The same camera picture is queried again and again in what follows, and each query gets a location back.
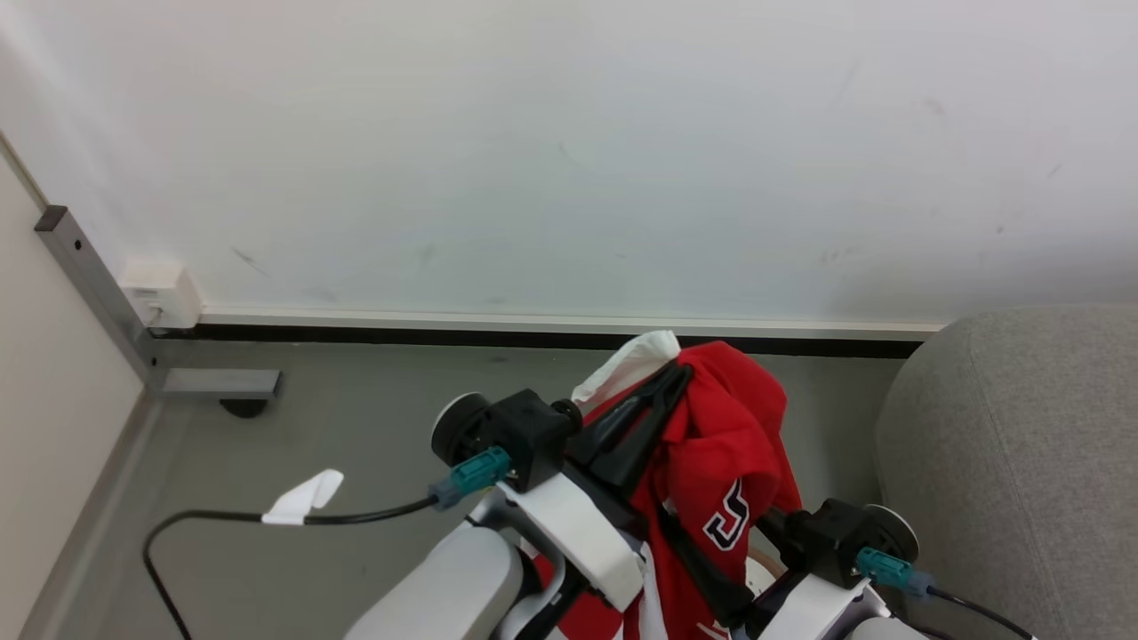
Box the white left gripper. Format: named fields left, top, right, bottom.
left=469, top=362, right=696, bottom=613

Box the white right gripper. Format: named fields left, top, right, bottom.
left=658, top=501, right=892, bottom=640

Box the red and white jersey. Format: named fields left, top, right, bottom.
left=532, top=330, right=806, bottom=640

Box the white baseboard strip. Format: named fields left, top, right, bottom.
left=199, top=305, right=945, bottom=344

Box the grey fabric sofa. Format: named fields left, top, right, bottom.
left=873, top=306, right=1138, bottom=640

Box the teal right cable connector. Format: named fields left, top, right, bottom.
left=854, top=546, right=935, bottom=599

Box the teal cable connector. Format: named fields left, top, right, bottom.
left=429, top=446, right=513, bottom=511
left=854, top=546, right=935, bottom=599

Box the teal left cable connector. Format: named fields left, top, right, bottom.
left=429, top=446, right=513, bottom=511

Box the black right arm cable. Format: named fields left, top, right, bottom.
left=925, top=587, right=1038, bottom=640

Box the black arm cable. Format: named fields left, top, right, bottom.
left=925, top=587, right=1038, bottom=640
left=142, top=498, right=441, bottom=640

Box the white cable tag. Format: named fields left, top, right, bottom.
left=260, top=468, right=345, bottom=526

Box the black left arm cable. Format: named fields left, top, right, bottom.
left=142, top=498, right=441, bottom=640

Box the white wall socket box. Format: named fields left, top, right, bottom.
left=119, top=259, right=204, bottom=332

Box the grey metal frame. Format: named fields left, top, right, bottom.
left=34, top=205, right=284, bottom=399

